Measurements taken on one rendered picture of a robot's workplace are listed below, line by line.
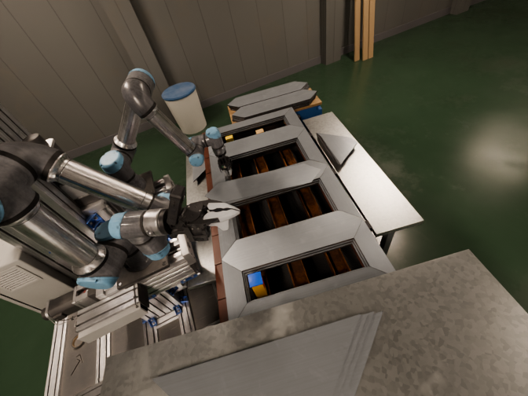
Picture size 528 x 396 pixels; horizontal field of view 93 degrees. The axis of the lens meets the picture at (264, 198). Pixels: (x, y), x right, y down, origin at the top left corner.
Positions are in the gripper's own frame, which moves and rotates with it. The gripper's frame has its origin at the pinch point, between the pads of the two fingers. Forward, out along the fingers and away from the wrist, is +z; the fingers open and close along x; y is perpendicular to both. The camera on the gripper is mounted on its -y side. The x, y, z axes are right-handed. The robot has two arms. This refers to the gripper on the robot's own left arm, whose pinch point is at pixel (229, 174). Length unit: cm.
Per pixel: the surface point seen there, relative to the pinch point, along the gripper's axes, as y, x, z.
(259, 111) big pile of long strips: -69, 36, 1
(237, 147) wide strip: -27.1, 9.9, 0.8
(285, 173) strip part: 13.9, 35.0, 0.9
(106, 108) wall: -258, -162, 35
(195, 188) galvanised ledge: -15.9, -29.6, 17.7
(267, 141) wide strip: -24.4, 32.2, 0.8
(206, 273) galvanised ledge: 57, -26, 18
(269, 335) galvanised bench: 106, 5, -19
